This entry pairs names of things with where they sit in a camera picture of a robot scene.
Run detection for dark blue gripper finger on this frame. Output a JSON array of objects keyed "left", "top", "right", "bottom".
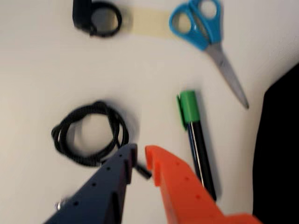
[{"left": 43, "top": 143, "right": 138, "bottom": 224}]

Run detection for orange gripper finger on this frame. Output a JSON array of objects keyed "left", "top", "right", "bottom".
[{"left": 144, "top": 145, "right": 263, "bottom": 224}]

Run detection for black fabric bag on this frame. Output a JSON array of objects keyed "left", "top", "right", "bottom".
[{"left": 252, "top": 63, "right": 299, "bottom": 224}]

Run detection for black marker with green cap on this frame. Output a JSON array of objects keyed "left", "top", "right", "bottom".
[{"left": 176, "top": 89, "right": 217, "bottom": 202}]

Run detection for short beige tape strip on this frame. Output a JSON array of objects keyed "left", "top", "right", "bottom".
[{"left": 127, "top": 7, "right": 175, "bottom": 39}]

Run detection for coiled black braided cable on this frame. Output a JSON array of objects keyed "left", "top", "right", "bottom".
[{"left": 51, "top": 100, "right": 152, "bottom": 180}]

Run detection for blue handled scissors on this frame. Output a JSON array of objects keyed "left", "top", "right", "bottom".
[{"left": 168, "top": 0, "right": 249, "bottom": 110}]

